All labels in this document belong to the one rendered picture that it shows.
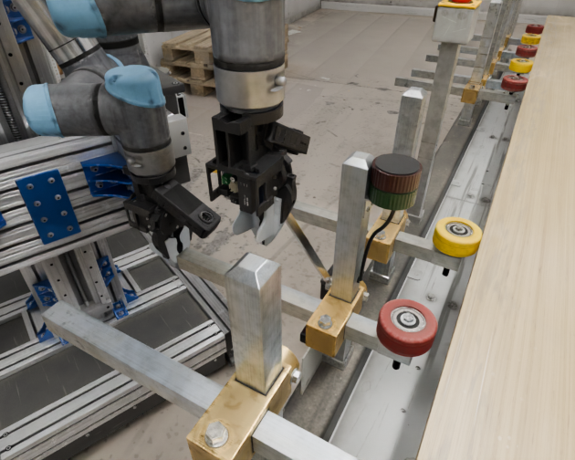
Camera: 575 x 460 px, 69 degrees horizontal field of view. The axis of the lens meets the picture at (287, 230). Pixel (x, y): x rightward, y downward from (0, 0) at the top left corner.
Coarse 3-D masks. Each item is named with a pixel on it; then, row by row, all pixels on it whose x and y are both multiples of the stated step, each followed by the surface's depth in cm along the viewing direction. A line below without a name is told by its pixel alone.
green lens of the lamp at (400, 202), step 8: (376, 192) 51; (416, 192) 51; (376, 200) 52; (384, 200) 51; (392, 200) 50; (400, 200) 50; (408, 200) 51; (384, 208) 52; (392, 208) 51; (400, 208) 51
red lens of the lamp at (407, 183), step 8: (416, 160) 52; (376, 168) 50; (376, 176) 50; (384, 176) 49; (392, 176) 49; (400, 176) 49; (408, 176) 49; (416, 176) 49; (376, 184) 51; (384, 184) 50; (392, 184) 49; (400, 184) 49; (408, 184) 49; (416, 184) 50; (392, 192) 50; (400, 192) 50; (408, 192) 50
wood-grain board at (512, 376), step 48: (528, 96) 132; (528, 144) 104; (528, 192) 86; (528, 240) 73; (480, 288) 64; (528, 288) 64; (480, 336) 56; (528, 336) 56; (480, 384) 51; (528, 384) 51; (432, 432) 46; (480, 432) 46; (528, 432) 46
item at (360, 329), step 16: (176, 256) 76; (192, 256) 76; (208, 256) 76; (192, 272) 76; (208, 272) 74; (224, 272) 72; (288, 288) 69; (288, 304) 67; (304, 304) 66; (304, 320) 67; (352, 320) 64; (368, 320) 64; (352, 336) 64; (368, 336) 62; (384, 352) 62
